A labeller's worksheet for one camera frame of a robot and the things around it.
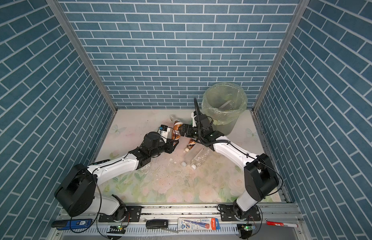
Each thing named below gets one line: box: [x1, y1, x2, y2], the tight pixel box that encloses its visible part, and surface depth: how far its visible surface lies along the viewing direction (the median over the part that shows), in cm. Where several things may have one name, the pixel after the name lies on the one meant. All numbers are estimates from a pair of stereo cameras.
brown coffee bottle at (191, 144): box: [183, 138, 197, 153], surface depth 98 cm
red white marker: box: [266, 221, 298, 228], surface depth 72 cm
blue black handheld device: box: [51, 218, 94, 230], surface depth 70 cm
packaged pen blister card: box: [177, 217, 221, 231], surface depth 72 cm
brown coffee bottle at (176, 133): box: [171, 121, 183, 140], surface depth 85 cm
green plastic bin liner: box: [201, 82, 248, 126], surface depth 98 cm
